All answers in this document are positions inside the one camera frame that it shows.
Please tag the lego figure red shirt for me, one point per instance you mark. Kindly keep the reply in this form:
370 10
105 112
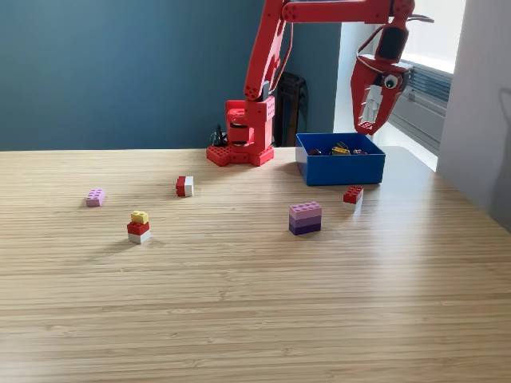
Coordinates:
359 152

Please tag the yellow toy digger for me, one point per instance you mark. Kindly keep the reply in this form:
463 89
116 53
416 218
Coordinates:
339 150

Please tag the dark red toy car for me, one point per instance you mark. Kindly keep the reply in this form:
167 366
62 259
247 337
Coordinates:
314 152

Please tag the red and white lego brick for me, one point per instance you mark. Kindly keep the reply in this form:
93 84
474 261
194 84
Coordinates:
184 186
353 196

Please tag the blue plastic bin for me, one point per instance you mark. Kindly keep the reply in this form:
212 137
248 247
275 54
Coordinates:
343 171

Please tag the pink and purple lego stack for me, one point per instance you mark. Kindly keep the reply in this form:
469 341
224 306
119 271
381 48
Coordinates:
305 219

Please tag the yellow red white lego stack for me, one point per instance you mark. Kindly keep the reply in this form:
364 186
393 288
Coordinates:
138 229

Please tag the pink lego brick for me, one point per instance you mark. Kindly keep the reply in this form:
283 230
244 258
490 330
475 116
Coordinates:
96 198

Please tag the grey window vent grille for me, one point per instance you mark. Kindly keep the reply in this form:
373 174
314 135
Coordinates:
433 85

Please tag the white framed window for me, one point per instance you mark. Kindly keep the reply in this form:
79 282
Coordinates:
431 40

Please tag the black chair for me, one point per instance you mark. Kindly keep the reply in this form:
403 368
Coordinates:
293 115

